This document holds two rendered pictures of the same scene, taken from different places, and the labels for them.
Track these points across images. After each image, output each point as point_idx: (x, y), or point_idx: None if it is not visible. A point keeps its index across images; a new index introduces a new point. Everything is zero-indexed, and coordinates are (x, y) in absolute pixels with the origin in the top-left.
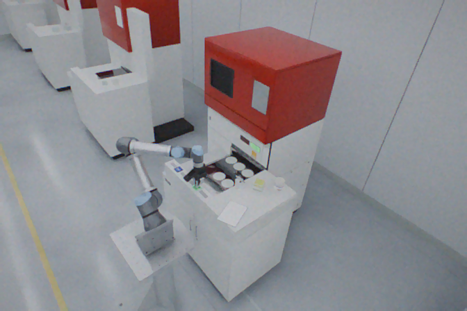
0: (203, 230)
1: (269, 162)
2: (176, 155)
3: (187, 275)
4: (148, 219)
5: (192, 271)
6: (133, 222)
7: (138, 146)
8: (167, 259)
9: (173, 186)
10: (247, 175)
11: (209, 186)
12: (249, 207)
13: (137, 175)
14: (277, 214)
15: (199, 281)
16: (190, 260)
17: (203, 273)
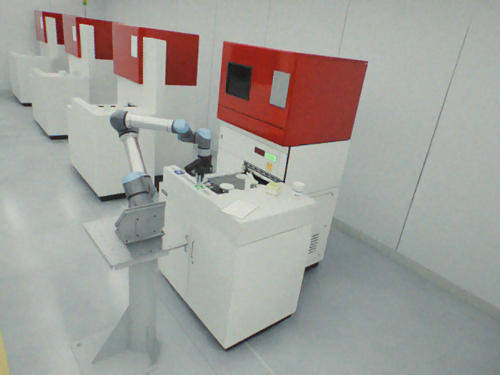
0: (201, 242)
1: (287, 173)
2: (179, 126)
3: (175, 321)
4: (135, 199)
5: (181, 316)
6: (115, 216)
7: (136, 117)
8: (152, 250)
9: (170, 196)
10: None
11: None
12: (260, 207)
13: (129, 158)
14: (294, 224)
15: (188, 327)
16: (179, 305)
17: (196, 320)
